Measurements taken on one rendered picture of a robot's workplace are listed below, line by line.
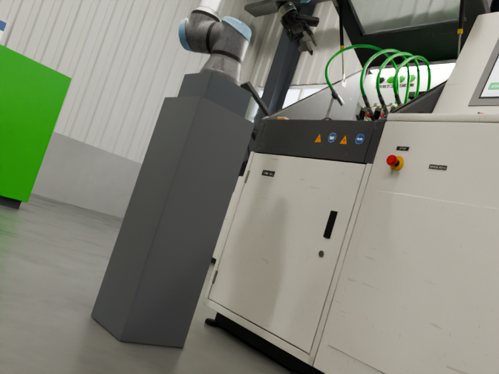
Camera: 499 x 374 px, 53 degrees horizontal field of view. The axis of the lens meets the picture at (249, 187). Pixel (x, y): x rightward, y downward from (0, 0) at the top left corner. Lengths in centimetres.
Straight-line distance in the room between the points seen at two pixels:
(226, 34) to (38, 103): 329
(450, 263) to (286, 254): 66
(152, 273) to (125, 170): 717
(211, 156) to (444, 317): 85
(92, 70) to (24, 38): 107
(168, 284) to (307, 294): 50
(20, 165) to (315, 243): 349
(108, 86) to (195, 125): 702
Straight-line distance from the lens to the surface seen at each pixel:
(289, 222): 196
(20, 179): 490
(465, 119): 166
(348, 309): 170
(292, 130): 212
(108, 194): 866
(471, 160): 159
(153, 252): 158
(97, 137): 855
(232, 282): 214
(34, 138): 490
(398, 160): 171
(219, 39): 180
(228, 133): 167
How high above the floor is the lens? 43
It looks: 5 degrees up
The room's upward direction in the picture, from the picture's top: 18 degrees clockwise
